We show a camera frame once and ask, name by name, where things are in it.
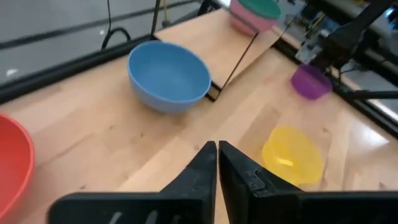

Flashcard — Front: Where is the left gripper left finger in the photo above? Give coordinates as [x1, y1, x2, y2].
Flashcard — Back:
[46, 141, 218, 224]

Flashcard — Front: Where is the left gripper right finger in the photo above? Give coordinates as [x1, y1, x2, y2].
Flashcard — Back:
[218, 140, 398, 224]

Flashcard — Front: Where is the purple translucent small bowl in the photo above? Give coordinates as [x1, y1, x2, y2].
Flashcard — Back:
[290, 63, 333, 100]

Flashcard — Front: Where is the yellow translucent small bowl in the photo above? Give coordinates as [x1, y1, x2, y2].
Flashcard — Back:
[261, 125, 325, 187]

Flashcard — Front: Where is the teal large bowl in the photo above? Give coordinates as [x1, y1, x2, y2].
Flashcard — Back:
[238, 0, 282, 20]

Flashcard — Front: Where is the pink large bowl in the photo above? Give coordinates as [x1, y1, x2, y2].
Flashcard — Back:
[229, 0, 277, 35]

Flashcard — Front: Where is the blue large bowl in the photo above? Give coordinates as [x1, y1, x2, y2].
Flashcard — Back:
[126, 40, 212, 113]

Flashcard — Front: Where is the red large bowl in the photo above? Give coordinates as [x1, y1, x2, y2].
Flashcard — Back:
[0, 112, 35, 220]

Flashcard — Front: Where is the wooden shelf with black frame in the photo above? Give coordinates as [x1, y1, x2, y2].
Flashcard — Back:
[150, 0, 282, 103]

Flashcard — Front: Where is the yellow hanging cable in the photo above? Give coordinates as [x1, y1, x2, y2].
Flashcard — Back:
[161, 0, 172, 27]

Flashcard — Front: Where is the black aluminium table frame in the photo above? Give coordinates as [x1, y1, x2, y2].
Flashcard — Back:
[0, 30, 398, 139]

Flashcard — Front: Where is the black hanging cable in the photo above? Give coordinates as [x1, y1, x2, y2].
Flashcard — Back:
[101, 0, 131, 52]

